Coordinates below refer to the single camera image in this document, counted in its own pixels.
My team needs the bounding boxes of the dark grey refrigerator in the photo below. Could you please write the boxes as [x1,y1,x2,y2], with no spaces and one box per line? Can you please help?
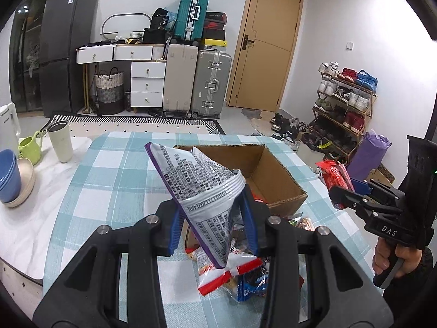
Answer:
[39,0,98,117]

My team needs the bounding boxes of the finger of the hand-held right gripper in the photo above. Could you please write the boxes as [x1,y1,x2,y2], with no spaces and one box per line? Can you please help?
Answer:
[352,178,407,207]
[329,185,403,224]

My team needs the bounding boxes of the printed brown carton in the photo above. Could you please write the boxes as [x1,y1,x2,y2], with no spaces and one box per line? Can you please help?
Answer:
[367,164,397,188]

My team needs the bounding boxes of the purple yoga mat bag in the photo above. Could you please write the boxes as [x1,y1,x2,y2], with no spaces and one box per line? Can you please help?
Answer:
[346,130,391,183]

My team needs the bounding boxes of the orange label snack packet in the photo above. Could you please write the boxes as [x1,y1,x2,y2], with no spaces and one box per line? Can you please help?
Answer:
[185,227,205,257]

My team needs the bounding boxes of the red white striped snack packet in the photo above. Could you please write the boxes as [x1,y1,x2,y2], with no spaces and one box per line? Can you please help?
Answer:
[186,242,265,296]

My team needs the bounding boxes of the green mug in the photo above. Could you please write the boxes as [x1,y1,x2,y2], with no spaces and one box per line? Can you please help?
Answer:
[18,131,43,166]

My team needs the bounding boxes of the beige bowl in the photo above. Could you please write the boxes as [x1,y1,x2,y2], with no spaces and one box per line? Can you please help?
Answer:
[3,158,36,208]

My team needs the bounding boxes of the person's right forearm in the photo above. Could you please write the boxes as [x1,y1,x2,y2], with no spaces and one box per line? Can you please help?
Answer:
[380,251,437,328]

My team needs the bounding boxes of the grey door mat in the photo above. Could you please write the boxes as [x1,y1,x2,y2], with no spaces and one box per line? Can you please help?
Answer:
[242,107,285,138]

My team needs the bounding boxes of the white vanity desk with drawers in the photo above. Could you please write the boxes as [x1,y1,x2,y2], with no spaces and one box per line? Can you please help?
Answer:
[76,43,168,109]

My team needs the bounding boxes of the black printed bag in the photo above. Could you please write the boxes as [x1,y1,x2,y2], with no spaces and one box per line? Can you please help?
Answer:
[150,8,170,30]

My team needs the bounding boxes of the yellow black shoe box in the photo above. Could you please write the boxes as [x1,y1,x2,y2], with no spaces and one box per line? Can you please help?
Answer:
[200,39,228,51]

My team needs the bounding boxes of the scattered pile of shoes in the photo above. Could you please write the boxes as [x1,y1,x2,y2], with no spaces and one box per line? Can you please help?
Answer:
[251,111,309,151]

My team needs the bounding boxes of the purple silver snack bag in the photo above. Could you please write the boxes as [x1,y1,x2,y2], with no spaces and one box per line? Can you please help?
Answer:
[144,142,246,270]

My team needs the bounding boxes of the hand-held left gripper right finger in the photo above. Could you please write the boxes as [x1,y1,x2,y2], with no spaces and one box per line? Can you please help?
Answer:
[239,184,395,328]

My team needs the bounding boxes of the blue bowl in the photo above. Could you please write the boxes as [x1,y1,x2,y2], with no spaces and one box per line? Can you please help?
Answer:
[0,159,22,204]
[0,149,17,192]

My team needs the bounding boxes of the blue cookie packet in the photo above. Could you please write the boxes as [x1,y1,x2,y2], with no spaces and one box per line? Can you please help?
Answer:
[237,266,271,303]

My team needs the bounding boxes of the red white-print snack packet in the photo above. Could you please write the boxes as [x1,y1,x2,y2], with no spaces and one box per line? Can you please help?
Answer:
[316,160,356,210]

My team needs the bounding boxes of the silver suitcase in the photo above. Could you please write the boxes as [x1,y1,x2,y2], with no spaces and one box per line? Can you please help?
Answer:
[190,49,233,120]

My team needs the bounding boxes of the wooden door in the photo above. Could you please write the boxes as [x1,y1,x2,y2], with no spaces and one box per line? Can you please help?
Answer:
[227,0,305,112]

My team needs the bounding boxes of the dark glass cabinet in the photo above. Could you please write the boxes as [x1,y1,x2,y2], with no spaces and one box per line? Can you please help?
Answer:
[8,0,53,115]

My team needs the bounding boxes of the beige tumbler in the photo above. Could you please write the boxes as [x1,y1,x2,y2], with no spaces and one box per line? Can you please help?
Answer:
[47,121,73,163]

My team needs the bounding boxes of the arched metal mirror frame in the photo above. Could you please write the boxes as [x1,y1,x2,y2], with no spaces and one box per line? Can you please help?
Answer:
[101,13,152,42]

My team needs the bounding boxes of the black square case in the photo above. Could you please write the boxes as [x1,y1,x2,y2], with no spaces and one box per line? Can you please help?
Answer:
[143,27,171,45]

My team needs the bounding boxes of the woven laundry basket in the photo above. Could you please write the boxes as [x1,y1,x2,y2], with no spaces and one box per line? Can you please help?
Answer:
[94,68,125,116]

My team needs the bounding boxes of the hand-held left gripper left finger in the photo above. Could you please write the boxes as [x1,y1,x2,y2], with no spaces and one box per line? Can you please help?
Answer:
[32,200,187,328]

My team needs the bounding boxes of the patterned area rug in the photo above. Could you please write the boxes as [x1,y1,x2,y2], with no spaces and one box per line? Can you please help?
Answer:
[44,113,226,137]

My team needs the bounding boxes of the rows of assorted sneakers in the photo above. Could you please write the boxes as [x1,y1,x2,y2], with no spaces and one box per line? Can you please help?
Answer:
[304,61,378,154]

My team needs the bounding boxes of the person's right hand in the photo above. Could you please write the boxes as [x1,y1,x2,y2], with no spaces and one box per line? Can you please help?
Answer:
[373,236,426,276]

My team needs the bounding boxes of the white electric kettle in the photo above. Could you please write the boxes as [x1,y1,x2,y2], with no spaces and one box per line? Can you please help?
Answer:
[0,102,22,159]

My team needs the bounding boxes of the beige suitcase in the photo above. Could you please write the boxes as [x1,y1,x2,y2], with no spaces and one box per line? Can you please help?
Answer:
[162,44,199,117]

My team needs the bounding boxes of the cardboard box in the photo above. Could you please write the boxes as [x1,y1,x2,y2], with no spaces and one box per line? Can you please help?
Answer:
[174,144,308,210]

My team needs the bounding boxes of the plain black shoe box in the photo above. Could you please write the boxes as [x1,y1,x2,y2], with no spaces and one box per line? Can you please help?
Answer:
[202,29,226,41]

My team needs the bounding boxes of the wooden shoe rack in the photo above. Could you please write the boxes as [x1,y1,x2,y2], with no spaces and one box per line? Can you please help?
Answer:
[302,62,379,159]

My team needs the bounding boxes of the teal suitcase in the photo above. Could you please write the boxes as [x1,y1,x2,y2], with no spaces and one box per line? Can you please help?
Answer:
[174,0,209,45]

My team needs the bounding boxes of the brown snack packet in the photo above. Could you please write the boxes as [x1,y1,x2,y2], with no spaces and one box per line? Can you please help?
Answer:
[287,216,315,232]

